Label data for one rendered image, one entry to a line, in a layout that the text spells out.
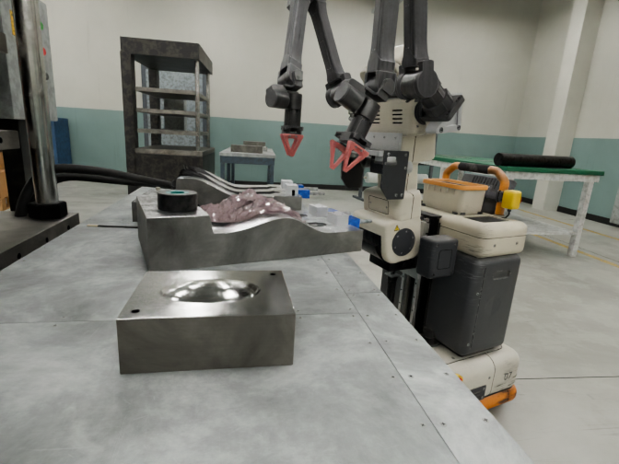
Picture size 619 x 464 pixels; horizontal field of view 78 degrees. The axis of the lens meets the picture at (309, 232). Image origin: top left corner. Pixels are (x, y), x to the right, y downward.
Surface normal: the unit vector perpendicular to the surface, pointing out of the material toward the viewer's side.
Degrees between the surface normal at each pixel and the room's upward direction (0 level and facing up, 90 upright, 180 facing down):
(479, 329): 90
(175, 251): 90
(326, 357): 0
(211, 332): 90
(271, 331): 90
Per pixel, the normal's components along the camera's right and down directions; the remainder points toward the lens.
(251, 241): 0.47, 0.25
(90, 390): 0.06, -0.97
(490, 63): 0.12, 0.25
